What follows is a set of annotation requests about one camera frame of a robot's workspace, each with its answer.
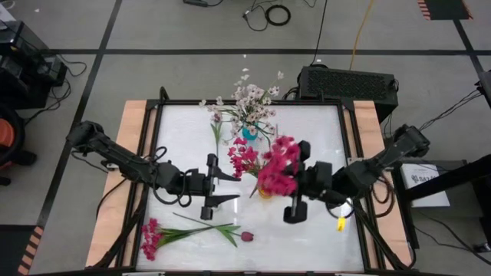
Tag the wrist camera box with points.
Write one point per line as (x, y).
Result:
(323, 174)
(193, 181)

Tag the black mat orange stripes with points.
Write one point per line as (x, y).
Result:
(11, 249)
(445, 9)

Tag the black equipment cart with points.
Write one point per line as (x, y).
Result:
(23, 76)

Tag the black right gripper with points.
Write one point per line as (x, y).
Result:
(307, 180)

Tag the green stems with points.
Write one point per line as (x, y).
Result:
(278, 168)

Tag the blue glass vase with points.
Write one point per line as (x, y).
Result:
(249, 134)

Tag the dark pink artificial tulip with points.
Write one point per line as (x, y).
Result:
(217, 117)
(247, 236)

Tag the black power strip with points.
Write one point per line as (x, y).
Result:
(195, 2)

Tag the magenta artificial flower bunch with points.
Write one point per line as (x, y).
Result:
(243, 157)
(149, 237)

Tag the white printed paper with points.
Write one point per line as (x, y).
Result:
(426, 191)

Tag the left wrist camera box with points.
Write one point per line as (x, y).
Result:
(193, 181)

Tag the black perforated computer case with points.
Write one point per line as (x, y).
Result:
(345, 86)

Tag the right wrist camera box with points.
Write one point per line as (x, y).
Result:
(323, 174)

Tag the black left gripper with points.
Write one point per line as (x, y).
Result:
(210, 184)

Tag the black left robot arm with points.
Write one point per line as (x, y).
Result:
(126, 161)

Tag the yellow glass vase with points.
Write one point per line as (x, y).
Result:
(264, 193)

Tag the orange black vacuum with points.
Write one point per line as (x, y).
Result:
(5, 134)

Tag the light wooden table board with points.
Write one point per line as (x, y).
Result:
(115, 230)

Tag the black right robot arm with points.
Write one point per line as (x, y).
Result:
(376, 165)

